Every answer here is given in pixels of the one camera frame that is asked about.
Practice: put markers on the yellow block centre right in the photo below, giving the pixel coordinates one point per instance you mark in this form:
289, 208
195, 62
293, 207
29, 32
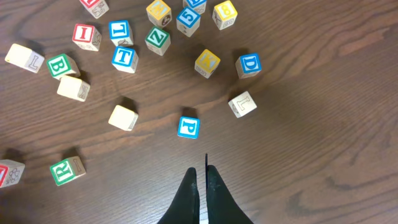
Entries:
123, 118

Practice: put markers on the green Z block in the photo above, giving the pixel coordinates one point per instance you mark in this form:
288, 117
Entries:
158, 40

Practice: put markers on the yellow block right middle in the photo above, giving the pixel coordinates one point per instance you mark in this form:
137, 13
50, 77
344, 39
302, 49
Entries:
207, 63

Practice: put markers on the blue D block lower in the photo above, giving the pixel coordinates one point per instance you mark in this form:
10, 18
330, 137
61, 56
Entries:
248, 65

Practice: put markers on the green B block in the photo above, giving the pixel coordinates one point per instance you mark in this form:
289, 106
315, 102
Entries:
62, 65

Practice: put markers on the red block top right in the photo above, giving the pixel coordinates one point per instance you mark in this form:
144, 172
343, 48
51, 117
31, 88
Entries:
96, 8

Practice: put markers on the yellow block far right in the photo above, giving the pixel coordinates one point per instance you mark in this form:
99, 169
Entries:
224, 14

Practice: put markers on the blue d block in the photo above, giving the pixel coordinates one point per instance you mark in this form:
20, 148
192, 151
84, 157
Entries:
248, 65
198, 6

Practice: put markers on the green R block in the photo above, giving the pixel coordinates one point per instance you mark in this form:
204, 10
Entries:
67, 170

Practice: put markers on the plain L block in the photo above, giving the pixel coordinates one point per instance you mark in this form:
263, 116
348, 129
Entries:
242, 104

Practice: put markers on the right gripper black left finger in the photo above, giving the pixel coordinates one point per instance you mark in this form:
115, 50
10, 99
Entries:
185, 206

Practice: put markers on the blue T block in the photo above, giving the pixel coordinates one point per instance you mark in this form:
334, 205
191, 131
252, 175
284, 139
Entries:
125, 59

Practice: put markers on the blue S block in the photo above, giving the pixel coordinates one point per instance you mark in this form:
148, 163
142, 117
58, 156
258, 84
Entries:
188, 21

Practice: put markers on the yellow block upper right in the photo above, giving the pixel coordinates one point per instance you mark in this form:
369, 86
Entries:
159, 13

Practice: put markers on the yellow block top centre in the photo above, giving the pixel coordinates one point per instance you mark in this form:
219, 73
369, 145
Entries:
24, 57

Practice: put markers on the blue P block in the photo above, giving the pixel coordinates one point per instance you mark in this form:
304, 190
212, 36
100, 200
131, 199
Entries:
188, 127

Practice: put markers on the yellow block under B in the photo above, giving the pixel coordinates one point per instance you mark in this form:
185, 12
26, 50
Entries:
73, 88

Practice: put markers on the red U block centre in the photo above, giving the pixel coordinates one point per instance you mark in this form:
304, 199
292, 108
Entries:
11, 172

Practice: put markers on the red I block top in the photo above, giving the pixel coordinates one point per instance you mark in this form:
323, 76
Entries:
87, 37

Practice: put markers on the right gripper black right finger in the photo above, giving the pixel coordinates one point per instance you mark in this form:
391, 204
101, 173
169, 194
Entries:
222, 209

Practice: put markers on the blue L block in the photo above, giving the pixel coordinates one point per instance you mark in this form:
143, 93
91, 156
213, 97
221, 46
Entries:
120, 33

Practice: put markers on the blue D block upper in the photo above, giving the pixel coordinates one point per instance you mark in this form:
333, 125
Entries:
198, 6

